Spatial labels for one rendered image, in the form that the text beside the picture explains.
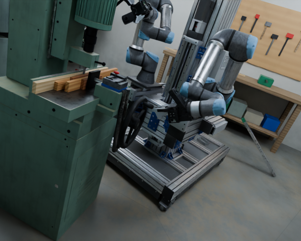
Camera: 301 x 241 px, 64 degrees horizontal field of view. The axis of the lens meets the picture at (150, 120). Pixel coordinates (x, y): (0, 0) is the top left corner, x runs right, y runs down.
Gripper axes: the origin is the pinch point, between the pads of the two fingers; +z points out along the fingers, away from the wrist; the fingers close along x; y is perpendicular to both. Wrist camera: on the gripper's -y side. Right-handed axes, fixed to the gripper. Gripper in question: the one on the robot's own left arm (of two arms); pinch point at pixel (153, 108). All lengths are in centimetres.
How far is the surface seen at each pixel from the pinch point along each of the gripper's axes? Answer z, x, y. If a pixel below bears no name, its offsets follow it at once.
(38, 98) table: 33, -37, -19
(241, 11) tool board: -28, 333, -53
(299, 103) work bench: -95, 263, 84
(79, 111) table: 20.6, -29.6, -10.1
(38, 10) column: 40, -15, -56
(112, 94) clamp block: 13.2, -12.7, -12.3
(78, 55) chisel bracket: 30.9, -7.7, -33.0
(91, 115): 24.0, -18.8, -4.9
